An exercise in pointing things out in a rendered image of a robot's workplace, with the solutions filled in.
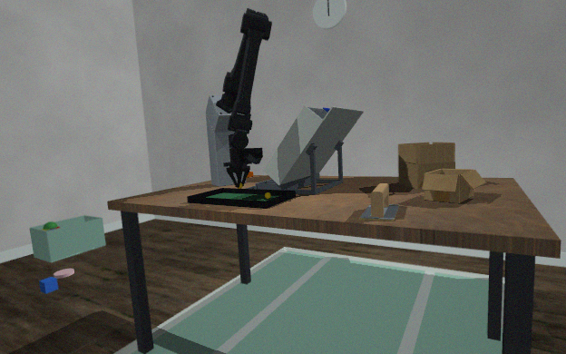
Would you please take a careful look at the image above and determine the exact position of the grey bank of square funnels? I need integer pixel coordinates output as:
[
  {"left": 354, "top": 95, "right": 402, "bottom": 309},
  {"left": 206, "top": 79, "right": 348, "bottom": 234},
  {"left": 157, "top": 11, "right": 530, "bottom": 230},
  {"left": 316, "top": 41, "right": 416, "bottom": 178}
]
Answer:
[{"left": 246, "top": 106, "right": 364, "bottom": 191}]

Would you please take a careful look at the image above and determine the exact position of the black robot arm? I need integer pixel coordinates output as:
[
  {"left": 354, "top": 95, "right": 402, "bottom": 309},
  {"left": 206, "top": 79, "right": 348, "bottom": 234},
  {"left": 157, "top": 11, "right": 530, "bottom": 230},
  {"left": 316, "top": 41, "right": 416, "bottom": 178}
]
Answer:
[{"left": 216, "top": 8, "right": 272, "bottom": 164}]

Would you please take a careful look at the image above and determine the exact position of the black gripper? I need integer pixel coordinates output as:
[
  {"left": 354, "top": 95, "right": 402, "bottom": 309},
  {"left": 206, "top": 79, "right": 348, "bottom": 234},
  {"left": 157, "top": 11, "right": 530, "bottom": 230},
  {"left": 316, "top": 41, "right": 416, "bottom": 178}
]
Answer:
[{"left": 223, "top": 148, "right": 252, "bottom": 188}]

